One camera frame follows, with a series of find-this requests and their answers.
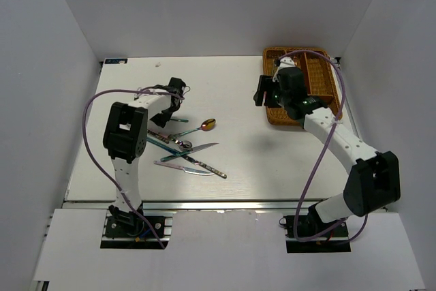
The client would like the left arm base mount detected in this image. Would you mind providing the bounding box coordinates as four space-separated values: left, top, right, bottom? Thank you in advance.
100 213 172 250

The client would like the pink handled table knife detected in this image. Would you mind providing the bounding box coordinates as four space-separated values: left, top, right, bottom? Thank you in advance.
153 161 213 176

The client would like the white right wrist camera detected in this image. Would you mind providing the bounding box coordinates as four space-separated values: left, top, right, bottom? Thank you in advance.
274 57 296 70

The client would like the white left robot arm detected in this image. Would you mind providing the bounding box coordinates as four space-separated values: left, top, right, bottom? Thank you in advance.
103 78 187 236

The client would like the patterned handle table knife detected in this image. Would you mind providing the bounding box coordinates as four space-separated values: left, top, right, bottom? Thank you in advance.
182 155 228 179

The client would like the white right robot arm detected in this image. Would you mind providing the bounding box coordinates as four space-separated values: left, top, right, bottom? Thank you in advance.
253 66 401 237

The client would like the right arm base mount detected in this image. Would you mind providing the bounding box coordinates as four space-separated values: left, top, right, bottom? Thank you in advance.
279 214 352 254

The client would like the blue label sticker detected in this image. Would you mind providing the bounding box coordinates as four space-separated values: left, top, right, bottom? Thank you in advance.
104 58 128 65

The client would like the gold bowl iridescent spoon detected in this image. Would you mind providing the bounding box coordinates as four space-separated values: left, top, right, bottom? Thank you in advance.
168 119 217 139

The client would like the silver spoon patterned handle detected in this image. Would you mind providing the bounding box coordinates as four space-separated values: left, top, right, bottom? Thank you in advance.
147 129 193 151

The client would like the woven wicker cutlery tray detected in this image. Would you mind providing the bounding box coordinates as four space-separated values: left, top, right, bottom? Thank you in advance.
262 46 341 126

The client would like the serrated knife teal handle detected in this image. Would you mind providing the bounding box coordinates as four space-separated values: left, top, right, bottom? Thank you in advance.
160 142 217 162

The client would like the iridescent rainbow fork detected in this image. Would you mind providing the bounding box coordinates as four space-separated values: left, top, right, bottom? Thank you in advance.
170 119 189 123

